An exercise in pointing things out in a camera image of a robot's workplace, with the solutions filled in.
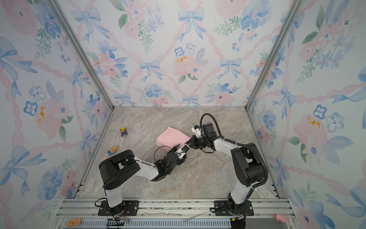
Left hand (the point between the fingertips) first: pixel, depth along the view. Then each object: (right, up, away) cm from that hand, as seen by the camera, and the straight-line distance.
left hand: (183, 147), depth 90 cm
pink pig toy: (+47, -31, -20) cm, 60 cm away
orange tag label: (-52, -32, -21) cm, 65 cm away
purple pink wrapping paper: (-9, +6, +4) cm, 11 cm away
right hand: (+2, +2, -1) cm, 3 cm away
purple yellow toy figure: (-43, +10, +12) cm, 46 cm away
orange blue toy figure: (-46, -2, +2) cm, 46 cm away
